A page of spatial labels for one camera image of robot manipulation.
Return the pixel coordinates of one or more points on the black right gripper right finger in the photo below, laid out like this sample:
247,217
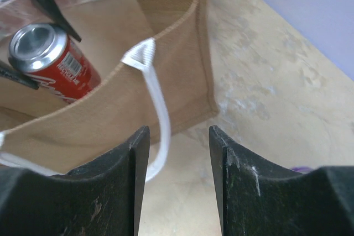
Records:
258,197

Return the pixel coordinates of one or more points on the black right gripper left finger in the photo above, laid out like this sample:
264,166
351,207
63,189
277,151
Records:
102,197

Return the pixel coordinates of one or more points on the red cola can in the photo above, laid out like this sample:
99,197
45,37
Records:
46,54

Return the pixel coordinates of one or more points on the brown canvas tote bag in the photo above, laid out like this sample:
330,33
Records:
154,62

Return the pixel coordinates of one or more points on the purple soda can far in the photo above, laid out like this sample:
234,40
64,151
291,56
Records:
303,169

